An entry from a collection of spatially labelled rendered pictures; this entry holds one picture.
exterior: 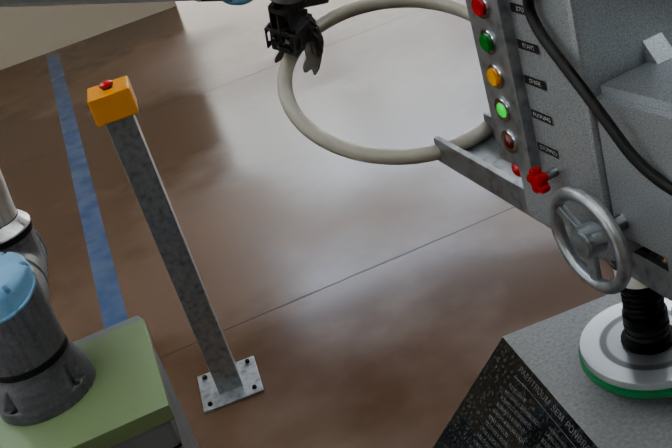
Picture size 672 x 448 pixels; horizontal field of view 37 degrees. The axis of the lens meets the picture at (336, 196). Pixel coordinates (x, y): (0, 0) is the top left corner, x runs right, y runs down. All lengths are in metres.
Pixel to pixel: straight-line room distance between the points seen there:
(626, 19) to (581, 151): 0.18
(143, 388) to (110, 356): 0.15
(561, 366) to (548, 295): 1.59
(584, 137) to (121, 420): 0.97
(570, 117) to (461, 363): 1.86
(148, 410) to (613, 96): 0.99
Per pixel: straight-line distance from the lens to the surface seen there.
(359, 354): 3.23
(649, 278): 1.42
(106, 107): 2.79
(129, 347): 2.00
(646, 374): 1.57
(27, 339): 1.85
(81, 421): 1.87
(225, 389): 3.27
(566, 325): 1.78
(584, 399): 1.63
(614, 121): 1.24
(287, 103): 1.92
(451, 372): 3.06
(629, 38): 1.27
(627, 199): 1.29
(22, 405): 1.92
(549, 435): 1.64
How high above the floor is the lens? 1.91
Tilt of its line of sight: 27 degrees down
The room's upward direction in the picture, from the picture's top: 17 degrees counter-clockwise
